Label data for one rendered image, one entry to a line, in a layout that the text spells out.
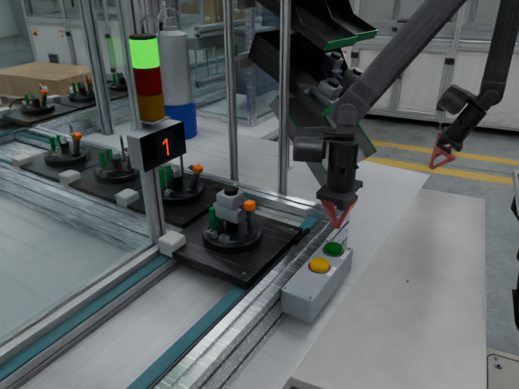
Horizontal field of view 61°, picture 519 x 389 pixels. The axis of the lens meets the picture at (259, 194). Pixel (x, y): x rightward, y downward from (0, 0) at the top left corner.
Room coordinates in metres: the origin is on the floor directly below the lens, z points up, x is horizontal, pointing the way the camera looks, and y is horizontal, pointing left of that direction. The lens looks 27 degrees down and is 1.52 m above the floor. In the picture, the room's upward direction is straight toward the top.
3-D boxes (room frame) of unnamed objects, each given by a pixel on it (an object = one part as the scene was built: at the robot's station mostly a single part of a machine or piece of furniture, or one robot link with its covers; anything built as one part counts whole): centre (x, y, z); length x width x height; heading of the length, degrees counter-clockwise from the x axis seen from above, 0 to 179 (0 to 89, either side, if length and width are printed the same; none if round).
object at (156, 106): (0.84, 0.21, 1.28); 0.05 x 0.05 x 0.05
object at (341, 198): (0.81, -0.17, 1.14); 0.10 x 0.07 x 0.07; 148
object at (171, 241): (0.83, 0.20, 0.97); 0.05 x 0.05 x 0.04; 57
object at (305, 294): (0.75, -0.13, 0.93); 0.21 x 0.07 x 0.06; 147
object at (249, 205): (0.83, 0.03, 1.04); 0.04 x 0.02 x 0.08; 57
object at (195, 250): (0.86, 0.06, 0.96); 0.24 x 0.24 x 0.02; 57
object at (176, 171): (1.08, 0.22, 1.01); 0.24 x 0.24 x 0.13; 57
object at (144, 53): (0.84, 0.21, 1.38); 0.05 x 0.05 x 0.05
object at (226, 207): (0.86, 0.07, 1.06); 0.08 x 0.04 x 0.07; 55
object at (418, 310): (0.98, -0.22, 0.84); 0.90 x 0.70 x 0.03; 155
